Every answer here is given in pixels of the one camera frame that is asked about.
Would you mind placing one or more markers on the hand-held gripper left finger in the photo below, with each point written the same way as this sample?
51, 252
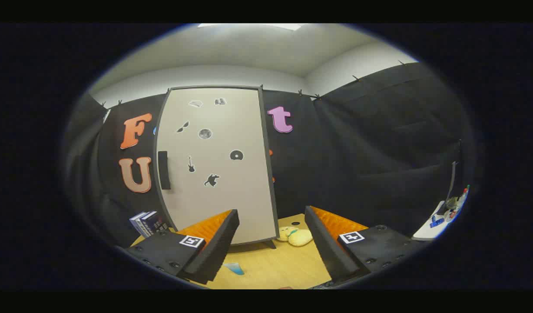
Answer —
218, 248

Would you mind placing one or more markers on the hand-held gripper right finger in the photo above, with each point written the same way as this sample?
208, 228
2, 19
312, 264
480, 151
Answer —
325, 243

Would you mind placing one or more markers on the white and blue tube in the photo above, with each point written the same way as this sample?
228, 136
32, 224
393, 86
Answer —
235, 268

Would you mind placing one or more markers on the yellow plush toy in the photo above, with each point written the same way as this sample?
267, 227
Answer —
299, 237

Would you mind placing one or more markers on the dark blue book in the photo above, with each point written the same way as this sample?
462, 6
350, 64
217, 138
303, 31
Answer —
137, 222
153, 221

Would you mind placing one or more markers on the dark grey cabinet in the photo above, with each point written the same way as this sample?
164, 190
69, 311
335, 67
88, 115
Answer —
269, 174

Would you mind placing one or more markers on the black backdrop cloth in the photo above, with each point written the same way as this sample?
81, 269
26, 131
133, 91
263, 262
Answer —
379, 152

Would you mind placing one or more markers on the blue object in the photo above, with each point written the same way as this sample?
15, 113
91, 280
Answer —
436, 222

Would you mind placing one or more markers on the bottle with red cap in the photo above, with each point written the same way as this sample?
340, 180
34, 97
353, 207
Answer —
464, 194

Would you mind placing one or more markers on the ceiling light panel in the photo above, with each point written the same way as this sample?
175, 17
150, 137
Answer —
249, 26

